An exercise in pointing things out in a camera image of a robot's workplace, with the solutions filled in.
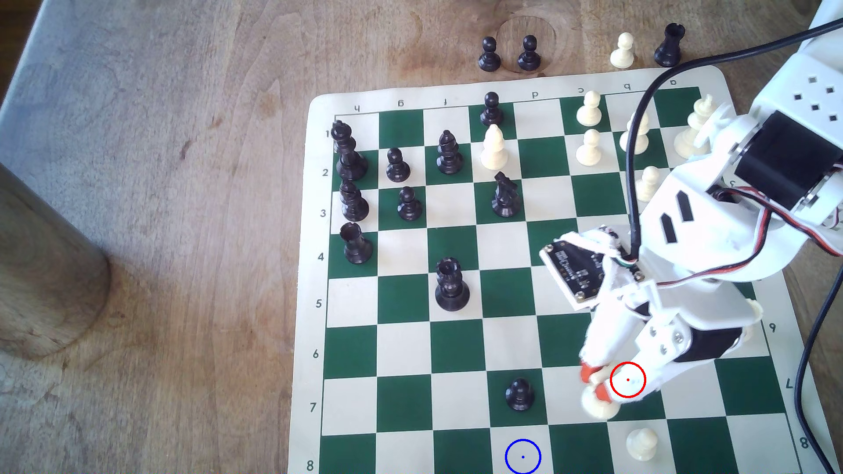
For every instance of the round wooden post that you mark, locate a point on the round wooden post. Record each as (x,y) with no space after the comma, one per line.
(46,283)

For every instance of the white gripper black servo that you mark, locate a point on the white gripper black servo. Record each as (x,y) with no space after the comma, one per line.
(667,340)

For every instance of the black camera circuit board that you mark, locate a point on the black camera circuit board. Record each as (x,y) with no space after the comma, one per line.
(579,266)

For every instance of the white rook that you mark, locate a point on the white rook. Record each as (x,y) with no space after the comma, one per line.
(755,309)

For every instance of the black pawn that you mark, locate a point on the black pawn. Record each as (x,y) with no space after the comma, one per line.
(519,396)
(398,168)
(529,58)
(488,58)
(409,207)
(491,113)

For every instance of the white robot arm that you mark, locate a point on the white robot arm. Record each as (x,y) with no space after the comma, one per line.
(711,224)

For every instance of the black rook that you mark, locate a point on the black rook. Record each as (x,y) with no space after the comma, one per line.
(668,47)
(356,247)

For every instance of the black knight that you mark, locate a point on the black knight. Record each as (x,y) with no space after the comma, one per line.
(506,199)

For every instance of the black bishop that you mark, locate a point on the black bishop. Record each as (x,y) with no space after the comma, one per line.
(354,205)
(449,156)

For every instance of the black king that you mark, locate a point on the black king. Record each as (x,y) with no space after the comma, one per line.
(350,161)

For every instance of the white bishop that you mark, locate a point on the white bishop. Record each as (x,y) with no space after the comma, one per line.
(492,153)
(643,137)

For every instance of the black queen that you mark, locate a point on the black queen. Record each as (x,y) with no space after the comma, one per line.
(452,289)

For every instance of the white pawn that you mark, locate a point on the white pawn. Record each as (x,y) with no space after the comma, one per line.
(622,56)
(641,446)
(589,113)
(588,153)
(649,187)

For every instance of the green white chess board mat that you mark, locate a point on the green white chess board mat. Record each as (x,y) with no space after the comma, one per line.
(454,342)

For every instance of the white king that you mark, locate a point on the white king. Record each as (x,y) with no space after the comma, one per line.
(691,128)

